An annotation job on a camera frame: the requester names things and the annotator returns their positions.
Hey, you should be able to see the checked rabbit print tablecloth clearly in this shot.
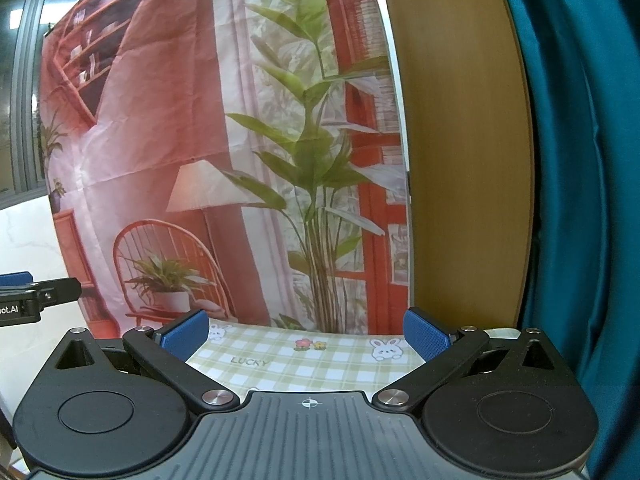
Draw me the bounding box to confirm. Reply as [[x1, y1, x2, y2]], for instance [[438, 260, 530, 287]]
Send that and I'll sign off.
[[184, 321, 522, 397]]

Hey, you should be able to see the teal curtain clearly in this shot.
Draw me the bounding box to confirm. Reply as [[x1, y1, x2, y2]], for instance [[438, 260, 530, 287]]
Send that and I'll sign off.
[[491, 0, 640, 480]]

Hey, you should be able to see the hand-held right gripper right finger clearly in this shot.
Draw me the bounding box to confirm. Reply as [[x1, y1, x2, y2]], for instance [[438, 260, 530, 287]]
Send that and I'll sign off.
[[372, 306, 575, 417]]

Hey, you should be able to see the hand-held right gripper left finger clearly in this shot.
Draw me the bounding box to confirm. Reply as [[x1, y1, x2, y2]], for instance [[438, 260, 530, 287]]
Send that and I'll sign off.
[[46, 309, 241, 417]]

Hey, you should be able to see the wooden board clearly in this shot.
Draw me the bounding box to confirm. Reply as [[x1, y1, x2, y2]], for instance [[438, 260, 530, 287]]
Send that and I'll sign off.
[[374, 0, 536, 335]]

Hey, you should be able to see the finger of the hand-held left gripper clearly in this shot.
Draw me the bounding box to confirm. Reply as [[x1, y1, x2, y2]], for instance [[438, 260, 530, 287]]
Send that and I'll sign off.
[[0, 271, 35, 295], [29, 277, 82, 307]]

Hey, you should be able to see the printed backdrop cloth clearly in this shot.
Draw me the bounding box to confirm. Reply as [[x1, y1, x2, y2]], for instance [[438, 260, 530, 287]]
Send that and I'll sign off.
[[39, 0, 412, 339]]

